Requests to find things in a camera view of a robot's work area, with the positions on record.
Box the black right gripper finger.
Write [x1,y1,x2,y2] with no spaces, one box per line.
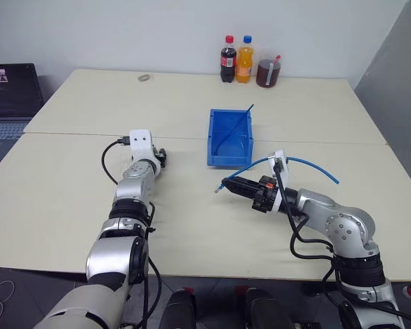
[221,177,262,192]
[225,185,260,203]

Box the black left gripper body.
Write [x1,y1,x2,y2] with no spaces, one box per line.
[153,146,169,169]

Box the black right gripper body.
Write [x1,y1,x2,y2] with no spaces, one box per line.
[251,175,279,214]

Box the long blue cable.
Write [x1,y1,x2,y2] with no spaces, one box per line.
[214,156,341,195]

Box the blue plastic bin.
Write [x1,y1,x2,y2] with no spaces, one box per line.
[205,108,256,169]

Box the jar of dark liquid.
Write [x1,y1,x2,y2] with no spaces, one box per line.
[256,53,284,88]

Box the dark rounded shape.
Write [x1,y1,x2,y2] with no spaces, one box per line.
[245,287,296,329]
[157,287,198,329]

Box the cola bottle red cap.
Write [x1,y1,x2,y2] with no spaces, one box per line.
[220,34,238,84]

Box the orange soda bottle blue cap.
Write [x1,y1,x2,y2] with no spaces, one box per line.
[235,34,256,84]

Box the open grey laptop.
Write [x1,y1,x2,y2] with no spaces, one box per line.
[0,62,44,164]

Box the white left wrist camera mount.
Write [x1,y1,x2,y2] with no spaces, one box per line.
[128,129,155,162]

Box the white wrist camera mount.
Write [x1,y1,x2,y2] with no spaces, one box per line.
[267,147,290,214]
[128,129,155,162]

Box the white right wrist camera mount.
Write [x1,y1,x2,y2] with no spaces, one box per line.
[267,147,290,214]

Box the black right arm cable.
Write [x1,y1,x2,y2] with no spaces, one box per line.
[273,160,411,329]

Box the straight blue cable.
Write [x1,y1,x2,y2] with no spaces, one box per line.
[214,103,256,157]

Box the thin white floor cable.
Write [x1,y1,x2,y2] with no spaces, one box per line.
[0,267,15,329]

